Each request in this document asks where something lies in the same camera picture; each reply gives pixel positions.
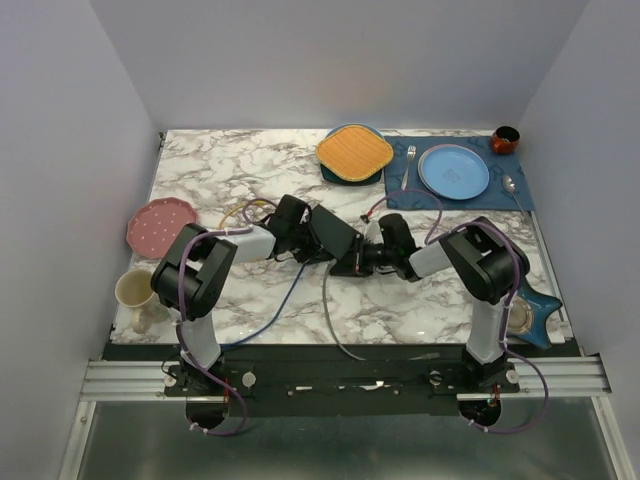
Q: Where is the blue cloth placemat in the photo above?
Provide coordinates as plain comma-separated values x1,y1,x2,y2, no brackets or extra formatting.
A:
384,135,535,211

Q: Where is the blue star shaped dish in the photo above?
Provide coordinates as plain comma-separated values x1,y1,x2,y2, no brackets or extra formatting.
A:
507,279,563,350

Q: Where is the pink dotted plate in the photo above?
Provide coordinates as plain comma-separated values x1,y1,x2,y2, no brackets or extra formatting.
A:
126,197,199,260

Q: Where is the blue ethernet cable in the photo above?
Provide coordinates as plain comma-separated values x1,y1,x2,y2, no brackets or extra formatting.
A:
219,261,309,349

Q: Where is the red brown small bowl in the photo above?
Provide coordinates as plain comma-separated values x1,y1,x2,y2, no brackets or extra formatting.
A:
490,126,520,155

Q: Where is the silver spoon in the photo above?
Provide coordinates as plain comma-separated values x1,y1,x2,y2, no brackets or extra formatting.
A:
502,175,528,219

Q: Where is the blue round plate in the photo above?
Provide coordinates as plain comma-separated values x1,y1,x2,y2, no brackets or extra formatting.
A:
417,144,490,201

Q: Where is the yellow ethernet cable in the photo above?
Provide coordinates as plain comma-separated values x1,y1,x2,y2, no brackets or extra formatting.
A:
216,198,278,232

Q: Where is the silver fork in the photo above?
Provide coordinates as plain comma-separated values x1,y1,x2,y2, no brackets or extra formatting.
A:
400,145,417,191

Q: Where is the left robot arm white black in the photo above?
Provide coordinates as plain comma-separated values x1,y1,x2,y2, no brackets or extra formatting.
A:
151,195,319,395

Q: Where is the aluminium frame rail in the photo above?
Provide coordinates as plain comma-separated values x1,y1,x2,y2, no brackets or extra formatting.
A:
80,356,611,403

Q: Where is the dark teal square plate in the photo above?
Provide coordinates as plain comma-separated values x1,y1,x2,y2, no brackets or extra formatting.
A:
319,124,386,189

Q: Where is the black network switch box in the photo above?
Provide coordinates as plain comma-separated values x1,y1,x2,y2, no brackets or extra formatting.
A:
310,205,359,260

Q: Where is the grey ethernet cable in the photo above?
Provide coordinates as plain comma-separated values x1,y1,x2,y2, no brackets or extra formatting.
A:
321,272,441,362

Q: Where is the black mounting base rail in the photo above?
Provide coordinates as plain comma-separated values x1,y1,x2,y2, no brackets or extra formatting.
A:
101,341,583,426

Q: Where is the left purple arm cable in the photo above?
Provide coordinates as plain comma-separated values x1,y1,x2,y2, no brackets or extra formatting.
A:
174,200,279,438

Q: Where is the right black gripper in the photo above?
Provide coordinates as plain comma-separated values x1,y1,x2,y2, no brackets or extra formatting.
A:
329,235,396,279

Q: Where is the cream ceramic cup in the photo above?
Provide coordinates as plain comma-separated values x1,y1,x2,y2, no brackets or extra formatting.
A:
115,269,171,334

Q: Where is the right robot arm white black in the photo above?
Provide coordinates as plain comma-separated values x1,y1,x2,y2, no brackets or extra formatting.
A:
322,214,529,392

